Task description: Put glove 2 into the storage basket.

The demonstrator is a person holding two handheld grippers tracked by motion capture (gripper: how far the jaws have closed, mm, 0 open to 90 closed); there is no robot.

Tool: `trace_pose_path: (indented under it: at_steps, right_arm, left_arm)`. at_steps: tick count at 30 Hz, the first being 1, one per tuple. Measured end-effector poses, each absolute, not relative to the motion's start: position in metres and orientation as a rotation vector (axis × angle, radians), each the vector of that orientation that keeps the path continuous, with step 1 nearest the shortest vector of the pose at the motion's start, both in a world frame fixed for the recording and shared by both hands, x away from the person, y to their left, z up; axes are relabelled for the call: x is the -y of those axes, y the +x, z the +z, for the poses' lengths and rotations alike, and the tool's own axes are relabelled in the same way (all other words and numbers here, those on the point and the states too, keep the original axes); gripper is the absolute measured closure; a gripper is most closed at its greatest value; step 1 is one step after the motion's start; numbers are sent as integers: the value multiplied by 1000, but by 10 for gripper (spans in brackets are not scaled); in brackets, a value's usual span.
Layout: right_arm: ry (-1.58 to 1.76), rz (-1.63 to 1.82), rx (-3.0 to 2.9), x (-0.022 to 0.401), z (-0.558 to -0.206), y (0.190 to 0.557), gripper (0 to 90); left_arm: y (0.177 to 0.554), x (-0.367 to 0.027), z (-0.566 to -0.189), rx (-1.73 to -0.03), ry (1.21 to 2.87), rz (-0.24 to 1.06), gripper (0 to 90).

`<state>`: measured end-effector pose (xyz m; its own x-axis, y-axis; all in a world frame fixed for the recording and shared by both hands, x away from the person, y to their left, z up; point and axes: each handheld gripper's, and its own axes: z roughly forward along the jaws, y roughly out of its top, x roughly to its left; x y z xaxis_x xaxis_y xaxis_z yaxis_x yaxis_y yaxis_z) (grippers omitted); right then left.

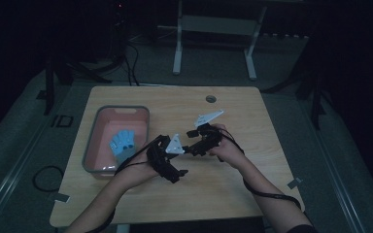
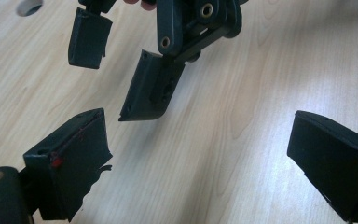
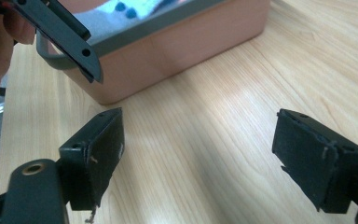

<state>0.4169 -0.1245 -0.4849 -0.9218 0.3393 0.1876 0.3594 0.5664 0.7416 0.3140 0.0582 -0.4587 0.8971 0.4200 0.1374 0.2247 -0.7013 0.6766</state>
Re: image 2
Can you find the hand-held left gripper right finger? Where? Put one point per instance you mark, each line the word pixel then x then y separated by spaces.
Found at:
pixel 335 165

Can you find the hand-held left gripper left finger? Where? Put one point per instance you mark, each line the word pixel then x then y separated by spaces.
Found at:
pixel 68 161

